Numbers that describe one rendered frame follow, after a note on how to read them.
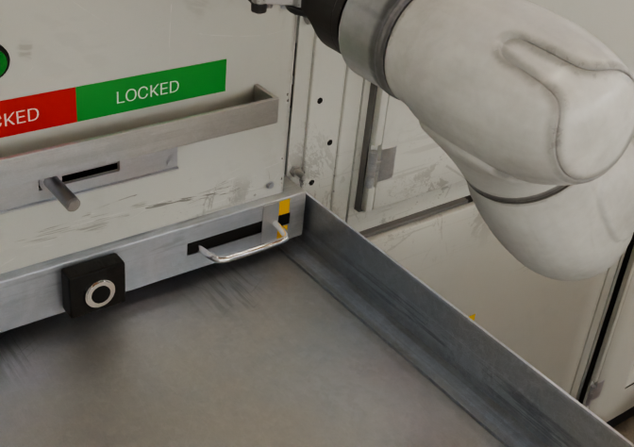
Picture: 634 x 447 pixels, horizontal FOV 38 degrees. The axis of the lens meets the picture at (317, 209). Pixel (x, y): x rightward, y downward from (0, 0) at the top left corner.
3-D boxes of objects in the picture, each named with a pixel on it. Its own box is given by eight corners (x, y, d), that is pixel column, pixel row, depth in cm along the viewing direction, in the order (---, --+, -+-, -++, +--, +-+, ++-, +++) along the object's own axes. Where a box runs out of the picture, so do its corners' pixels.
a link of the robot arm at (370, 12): (466, 91, 70) (413, 63, 74) (488, -27, 65) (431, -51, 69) (374, 114, 65) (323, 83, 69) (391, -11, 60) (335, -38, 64)
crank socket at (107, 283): (128, 305, 94) (128, 264, 92) (74, 323, 91) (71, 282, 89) (116, 290, 96) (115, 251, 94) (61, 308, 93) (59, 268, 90)
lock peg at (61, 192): (86, 213, 84) (84, 175, 82) (62, 219, 83) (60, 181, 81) (57, 182, 88) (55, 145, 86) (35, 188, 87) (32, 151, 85)
